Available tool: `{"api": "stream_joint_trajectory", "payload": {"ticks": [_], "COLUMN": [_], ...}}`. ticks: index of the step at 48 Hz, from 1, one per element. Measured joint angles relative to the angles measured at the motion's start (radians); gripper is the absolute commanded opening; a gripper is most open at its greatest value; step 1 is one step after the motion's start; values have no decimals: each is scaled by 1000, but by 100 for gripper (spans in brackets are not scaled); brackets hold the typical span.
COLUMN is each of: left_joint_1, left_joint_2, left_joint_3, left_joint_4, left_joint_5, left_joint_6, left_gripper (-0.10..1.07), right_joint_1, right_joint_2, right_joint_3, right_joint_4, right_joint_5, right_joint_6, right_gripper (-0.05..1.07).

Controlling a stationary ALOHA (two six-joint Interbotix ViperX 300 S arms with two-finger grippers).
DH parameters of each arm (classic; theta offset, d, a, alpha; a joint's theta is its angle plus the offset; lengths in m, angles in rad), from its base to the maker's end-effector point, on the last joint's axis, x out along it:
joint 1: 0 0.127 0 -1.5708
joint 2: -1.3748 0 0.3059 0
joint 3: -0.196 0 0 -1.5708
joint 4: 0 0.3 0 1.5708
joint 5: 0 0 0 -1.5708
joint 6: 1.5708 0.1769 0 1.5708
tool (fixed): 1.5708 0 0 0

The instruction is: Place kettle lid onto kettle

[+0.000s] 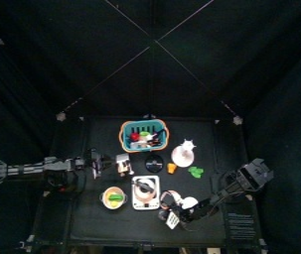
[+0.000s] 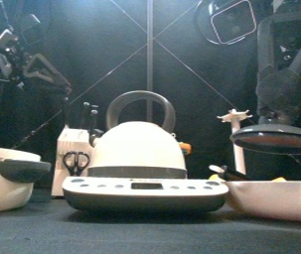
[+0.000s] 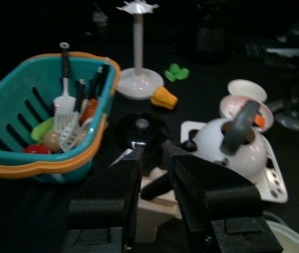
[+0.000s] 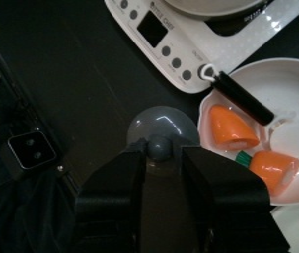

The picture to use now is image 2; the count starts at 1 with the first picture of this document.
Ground white pot with grey handle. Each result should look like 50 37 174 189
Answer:
0 145 54 214

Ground black toy scissors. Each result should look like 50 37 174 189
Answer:
62 151 91 178

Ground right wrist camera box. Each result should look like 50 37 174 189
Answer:
209 0 259 46

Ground white knife block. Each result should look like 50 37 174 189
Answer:
51 126 98 198

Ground grey vertical frame pole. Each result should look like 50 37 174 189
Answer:
145 0 156 123

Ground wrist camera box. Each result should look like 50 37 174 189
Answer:
209 0 259 46
18 13 46 46

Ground white bowl with items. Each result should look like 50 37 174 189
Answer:
221 180 301 223

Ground black knife handle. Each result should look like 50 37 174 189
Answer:
81 101 91 132
89 104 102 138

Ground black and white utensil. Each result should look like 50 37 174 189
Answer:
209 164 252 182

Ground white kettle with grey handle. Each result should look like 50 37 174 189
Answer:
86 89 189 180

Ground thin diagonal brace wire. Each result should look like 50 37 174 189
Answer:
11 0 204 150
107 0 256 125

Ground orange toy piece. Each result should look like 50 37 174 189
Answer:
178 141 194 156

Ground white utensil stand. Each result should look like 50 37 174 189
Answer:
217 108 253 176

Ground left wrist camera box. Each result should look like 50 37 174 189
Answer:
18 13 46 46

